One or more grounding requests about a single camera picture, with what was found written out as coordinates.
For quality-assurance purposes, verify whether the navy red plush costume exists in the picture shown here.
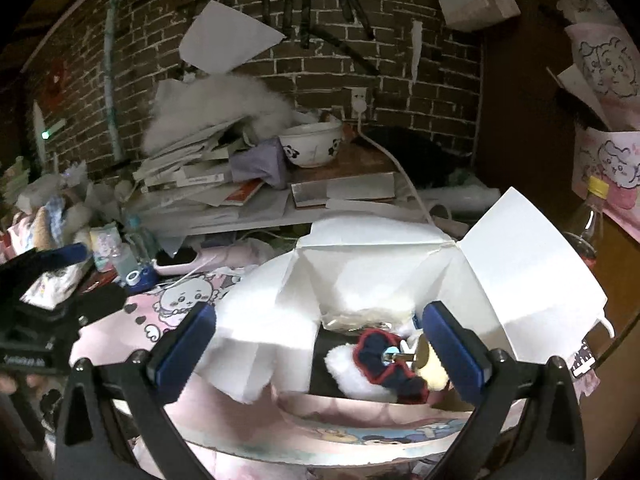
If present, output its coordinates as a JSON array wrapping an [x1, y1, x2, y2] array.
[[352, 328, 430, 404]]

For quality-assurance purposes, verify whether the yellow sponge with clip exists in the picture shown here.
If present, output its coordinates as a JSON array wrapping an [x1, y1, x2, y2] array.
[[414, 336, 449, 392]]

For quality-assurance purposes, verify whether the brown plush toy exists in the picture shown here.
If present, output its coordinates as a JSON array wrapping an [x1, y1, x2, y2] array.
[[32, 195, 70, 250]]

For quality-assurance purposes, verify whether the Kotex pad pack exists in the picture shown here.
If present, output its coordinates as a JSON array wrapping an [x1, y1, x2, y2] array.
[[89, 222, 122, 272]]

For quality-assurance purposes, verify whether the pink desk mat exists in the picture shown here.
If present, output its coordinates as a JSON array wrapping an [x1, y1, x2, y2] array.
[[64, 253, 482, 480]]

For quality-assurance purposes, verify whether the clear bottle white cap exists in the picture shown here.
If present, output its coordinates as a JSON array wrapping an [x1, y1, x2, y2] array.
[[110, 242, 139, 284]]

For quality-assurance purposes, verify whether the green bottle teal cap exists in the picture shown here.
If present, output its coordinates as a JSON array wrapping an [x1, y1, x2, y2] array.
[[125, 214, 158, 266]]

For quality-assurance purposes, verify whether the blue white contact lens case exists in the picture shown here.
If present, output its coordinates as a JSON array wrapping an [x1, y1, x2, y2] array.
[[125, 266, 158, 296]]

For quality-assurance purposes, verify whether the pink cartoon cardboard box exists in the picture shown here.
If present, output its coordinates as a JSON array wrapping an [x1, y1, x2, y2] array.
[[168, 190, 606, 467]]

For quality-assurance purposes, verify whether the white pink power strip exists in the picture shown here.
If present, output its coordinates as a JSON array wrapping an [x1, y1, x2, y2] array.
[[153, 247, 219, 276]]

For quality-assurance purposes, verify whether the clear plastic bag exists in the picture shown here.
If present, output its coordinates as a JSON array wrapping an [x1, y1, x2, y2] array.
[[321, 309, 413, 334]]

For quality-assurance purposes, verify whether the stack of books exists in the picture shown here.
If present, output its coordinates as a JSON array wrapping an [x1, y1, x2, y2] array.
[[122, 120, 281, 234]]

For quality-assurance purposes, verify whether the yellow cap bottle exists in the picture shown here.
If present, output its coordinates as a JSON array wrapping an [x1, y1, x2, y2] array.
[[563, 176, 608, 270]]

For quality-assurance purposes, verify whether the white fluffy fur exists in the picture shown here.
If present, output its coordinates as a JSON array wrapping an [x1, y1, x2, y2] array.
[[141, 74, 294, 156]]

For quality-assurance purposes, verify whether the purple cloth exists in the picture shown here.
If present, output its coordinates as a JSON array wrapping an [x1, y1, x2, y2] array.
[[229, 138, 288, 190]]

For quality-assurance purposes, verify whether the white panda bowl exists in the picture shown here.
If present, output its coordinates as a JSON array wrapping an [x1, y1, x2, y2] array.
[[279, 122, 343, 168]]

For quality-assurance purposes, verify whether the white paper on wall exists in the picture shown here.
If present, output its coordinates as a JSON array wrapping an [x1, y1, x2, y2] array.
[[178, 1, 285, 75]]

